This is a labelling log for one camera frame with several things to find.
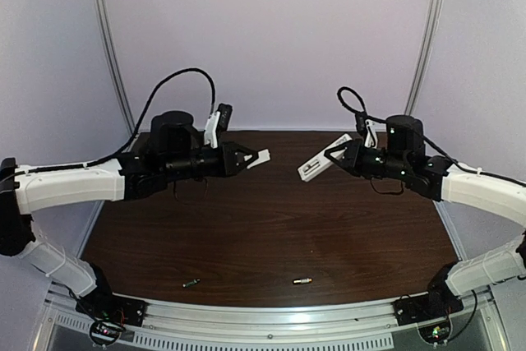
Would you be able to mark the right circuit board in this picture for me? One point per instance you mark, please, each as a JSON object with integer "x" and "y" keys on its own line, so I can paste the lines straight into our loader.
{"x": 435, "y": 333}

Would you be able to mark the aluminium frame post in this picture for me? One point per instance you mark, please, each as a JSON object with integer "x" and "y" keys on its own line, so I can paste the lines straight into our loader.
{"x": 430, "y": 27}
{"x": 110, "y": 54}

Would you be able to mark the right aluminium frame post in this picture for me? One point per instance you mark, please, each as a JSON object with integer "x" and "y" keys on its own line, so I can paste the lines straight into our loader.
{"x": 430, "y": 27}

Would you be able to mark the left aluminium frame post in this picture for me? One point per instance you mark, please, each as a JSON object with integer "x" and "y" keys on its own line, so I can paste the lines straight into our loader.
{"x": 110, "y": 54}

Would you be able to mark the green AAA battery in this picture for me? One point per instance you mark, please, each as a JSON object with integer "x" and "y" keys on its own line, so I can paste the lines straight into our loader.
{"x": 191, "y": 283}

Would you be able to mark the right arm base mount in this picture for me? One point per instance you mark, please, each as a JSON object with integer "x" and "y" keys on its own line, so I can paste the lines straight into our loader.
{"x": 436, "y": 302}

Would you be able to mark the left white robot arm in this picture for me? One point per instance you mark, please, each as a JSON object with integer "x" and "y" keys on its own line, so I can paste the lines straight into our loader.
{"x": 26, "y": 189}

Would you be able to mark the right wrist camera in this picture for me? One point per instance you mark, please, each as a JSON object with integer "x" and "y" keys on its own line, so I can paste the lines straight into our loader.
{"x": 366, "y": 128}

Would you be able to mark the white remote control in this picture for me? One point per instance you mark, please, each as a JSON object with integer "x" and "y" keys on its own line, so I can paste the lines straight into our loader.
{"x": 318, "y": 164}

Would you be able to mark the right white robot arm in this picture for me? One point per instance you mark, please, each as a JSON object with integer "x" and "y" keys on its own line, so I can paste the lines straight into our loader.
{"x": 440, "y": 178}

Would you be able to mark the front aluminium rail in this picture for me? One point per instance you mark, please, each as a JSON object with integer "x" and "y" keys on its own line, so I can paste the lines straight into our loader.
{"x": 355, "y": 326}

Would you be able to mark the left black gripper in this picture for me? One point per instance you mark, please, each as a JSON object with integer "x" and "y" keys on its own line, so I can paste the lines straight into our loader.
{"x": 226, "y": 159}

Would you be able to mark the white battery cover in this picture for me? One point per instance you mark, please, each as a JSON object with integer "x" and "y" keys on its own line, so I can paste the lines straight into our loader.
{"x": 253, "y": 160}

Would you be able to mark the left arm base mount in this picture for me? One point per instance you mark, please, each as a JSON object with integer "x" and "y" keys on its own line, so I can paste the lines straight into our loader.
{"x": 102, "y": 303}

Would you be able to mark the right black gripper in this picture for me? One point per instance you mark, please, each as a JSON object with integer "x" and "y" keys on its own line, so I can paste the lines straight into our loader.
{"x": 352, "y": 157}

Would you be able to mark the left circuit board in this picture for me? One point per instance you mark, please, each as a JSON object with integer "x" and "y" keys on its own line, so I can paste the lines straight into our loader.
{"x": 105, "y": 333}

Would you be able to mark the circuit board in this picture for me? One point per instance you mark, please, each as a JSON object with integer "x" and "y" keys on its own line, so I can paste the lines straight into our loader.
{"x": 435, "y": 333}
{"x": 105, "y": 333}

